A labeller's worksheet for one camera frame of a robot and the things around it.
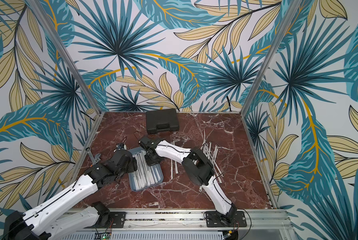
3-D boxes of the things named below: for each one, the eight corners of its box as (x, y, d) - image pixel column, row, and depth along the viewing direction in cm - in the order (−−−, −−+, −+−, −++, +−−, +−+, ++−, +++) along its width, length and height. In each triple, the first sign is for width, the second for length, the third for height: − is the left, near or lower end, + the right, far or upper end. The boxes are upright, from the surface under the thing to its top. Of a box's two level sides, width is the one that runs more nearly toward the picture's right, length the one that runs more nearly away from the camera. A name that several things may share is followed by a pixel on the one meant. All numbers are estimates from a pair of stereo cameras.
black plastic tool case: (147, 134, 107) (146, 130, 103) (146, 116, 118) (145, 111, 114) (179, 130, 110) (179, 126, 106) (175, 113, 121) (175, 108, 117)
